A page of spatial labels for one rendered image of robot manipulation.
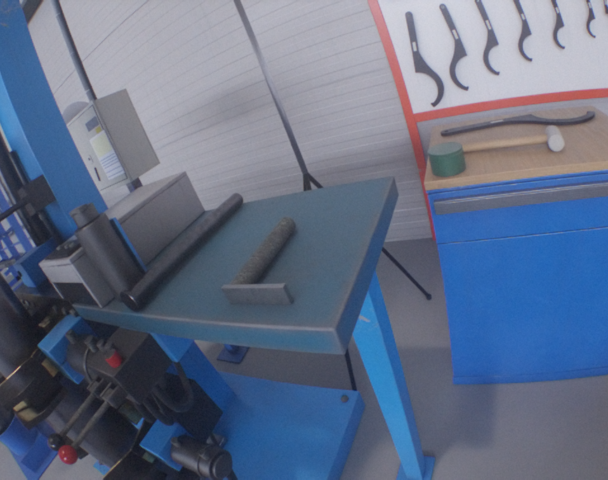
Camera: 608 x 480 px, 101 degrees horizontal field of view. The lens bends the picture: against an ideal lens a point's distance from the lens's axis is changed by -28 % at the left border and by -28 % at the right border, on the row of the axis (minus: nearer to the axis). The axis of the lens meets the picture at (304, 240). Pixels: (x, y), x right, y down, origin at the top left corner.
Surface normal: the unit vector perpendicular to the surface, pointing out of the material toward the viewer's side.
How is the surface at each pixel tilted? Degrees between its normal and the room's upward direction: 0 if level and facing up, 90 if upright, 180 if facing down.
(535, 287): 90
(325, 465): 0
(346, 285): 0
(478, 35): 90
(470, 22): 90
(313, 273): 0
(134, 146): 90
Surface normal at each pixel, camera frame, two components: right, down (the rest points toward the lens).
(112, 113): 0.87, -0.09
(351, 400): -0.34, -0.83
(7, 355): 0.59, 0.18
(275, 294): -0.36, 0.55
